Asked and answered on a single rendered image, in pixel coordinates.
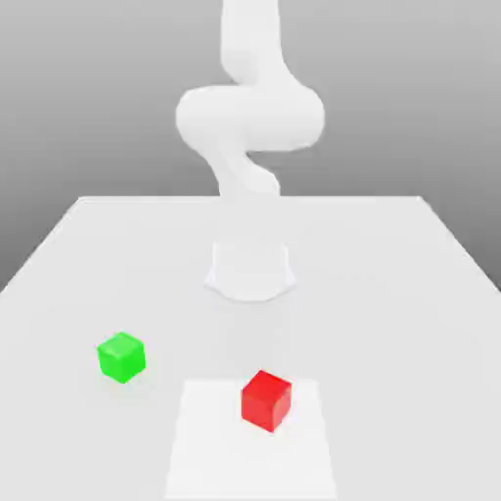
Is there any small red cube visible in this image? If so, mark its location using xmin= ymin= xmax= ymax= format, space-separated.
xmin=240 ymin=369 xmax=294 ymax=434

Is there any small green cube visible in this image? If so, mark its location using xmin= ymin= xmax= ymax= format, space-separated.
xmin=96 ymin=331 xmax=147 ymax=385

